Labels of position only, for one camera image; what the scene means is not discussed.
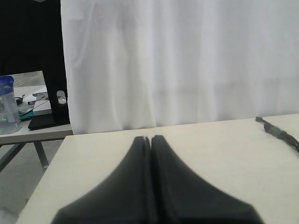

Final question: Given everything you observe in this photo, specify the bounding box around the black stand with base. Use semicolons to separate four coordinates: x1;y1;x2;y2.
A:
0;0;70;130

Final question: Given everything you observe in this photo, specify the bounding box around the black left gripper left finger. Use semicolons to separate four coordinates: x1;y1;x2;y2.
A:
52;137;150;224

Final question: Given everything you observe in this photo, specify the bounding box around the white box on side table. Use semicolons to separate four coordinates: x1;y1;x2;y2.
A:
33;92;52;116

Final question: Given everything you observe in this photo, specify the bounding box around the clear plastic water bottle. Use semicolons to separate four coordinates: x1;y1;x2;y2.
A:
0;76;21;135

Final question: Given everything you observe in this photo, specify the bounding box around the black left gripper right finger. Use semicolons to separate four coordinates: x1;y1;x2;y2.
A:
151;135;263;224

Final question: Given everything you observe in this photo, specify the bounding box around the white backdrop curtain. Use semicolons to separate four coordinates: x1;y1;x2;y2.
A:
61;0;299;134

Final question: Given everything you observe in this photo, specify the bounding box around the grey side table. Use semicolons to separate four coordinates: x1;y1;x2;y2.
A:
0;85;74;173

